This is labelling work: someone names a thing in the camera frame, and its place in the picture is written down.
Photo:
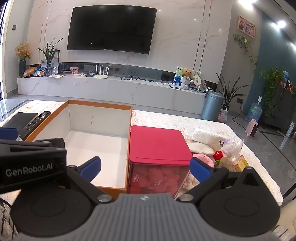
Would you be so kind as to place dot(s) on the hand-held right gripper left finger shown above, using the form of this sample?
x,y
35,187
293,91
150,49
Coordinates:
x,y
92,165

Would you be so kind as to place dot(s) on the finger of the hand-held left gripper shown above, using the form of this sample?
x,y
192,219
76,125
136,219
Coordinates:
x,y
8,134

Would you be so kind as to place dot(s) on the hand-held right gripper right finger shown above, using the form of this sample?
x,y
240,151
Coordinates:
x,y
198,168

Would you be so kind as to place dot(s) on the orange cardboard box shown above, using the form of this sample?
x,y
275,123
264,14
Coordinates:
x,y
97,143

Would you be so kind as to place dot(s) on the red crochet flower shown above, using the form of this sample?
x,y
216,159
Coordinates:
x,y
217,155

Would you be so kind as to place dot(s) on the clear plastic bag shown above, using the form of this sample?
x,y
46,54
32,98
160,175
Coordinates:
x,y
231,149

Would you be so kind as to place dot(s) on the white oval pad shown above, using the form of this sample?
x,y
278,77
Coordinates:
x,y
200,148

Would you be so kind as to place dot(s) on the black remote control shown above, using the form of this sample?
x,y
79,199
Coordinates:
x,y
37,121

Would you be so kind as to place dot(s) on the clear container with red lid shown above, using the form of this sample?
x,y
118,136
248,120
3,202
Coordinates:
x,y
157,143

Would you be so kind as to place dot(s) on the woven handbag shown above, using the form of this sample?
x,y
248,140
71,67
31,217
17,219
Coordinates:
x,y
223,114

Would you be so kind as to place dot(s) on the white lace tablecloth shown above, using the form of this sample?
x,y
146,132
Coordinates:
x,y
161,119

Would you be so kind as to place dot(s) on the grey blue trash can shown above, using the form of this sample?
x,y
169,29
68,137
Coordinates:
x,y
211,106

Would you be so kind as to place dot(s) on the golden oval ornament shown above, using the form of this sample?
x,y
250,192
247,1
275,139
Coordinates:
x,y
29,71

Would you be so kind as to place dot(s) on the pink space heater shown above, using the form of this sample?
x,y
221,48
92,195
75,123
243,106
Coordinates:
x,y
252,128

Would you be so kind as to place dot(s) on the dark vase with dried flowers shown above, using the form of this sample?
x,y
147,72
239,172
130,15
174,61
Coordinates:
x,y
22,67

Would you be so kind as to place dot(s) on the snack packet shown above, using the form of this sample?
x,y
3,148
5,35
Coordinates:
x,y
40,71

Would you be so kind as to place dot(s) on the white marble television console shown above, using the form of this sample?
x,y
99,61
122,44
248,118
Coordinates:
x,y
92,90

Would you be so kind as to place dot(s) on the green plant in glass vase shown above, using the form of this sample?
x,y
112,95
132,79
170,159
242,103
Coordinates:
x,y
49,69

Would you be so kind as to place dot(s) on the long-leaf potted plant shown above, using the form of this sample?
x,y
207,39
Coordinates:
x,y
229,95

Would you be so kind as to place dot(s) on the blue water jug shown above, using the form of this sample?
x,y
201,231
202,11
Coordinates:
x,y
254,112

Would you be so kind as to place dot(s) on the framed photo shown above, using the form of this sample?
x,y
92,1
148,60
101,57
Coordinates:
x,y
56,62

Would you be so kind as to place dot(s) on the round white paddle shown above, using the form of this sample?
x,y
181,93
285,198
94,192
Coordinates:
x,y
196,78

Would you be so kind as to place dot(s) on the white router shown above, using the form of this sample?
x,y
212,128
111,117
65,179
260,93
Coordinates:
x,y
101,76

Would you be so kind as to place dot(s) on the small black box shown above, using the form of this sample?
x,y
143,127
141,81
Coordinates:
x,y
90,74

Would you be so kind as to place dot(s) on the small pink photo card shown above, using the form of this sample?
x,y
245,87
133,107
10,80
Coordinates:
x,y
74,70

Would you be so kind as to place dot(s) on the brown teddy bear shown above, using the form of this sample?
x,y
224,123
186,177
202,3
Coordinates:
x,y
186,75

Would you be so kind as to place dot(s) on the white wrapped roll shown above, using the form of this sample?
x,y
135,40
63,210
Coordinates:
x,y
288,136

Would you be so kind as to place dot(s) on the green photo board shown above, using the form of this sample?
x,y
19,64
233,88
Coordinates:
x,y
179,74

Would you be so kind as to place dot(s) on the dark cabinet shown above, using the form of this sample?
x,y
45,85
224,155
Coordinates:
x,y
283,109

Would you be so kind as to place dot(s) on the leafy green potted plant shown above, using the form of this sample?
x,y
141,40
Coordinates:
x,y
271,85

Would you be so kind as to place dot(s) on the hanging vine plant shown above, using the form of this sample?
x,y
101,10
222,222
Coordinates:
x,y
245,45

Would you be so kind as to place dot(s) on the black wall television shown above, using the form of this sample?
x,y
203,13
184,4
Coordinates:
x,y
111,27

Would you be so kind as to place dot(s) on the framed wall picture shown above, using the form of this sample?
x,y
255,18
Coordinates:
x,y
246,26

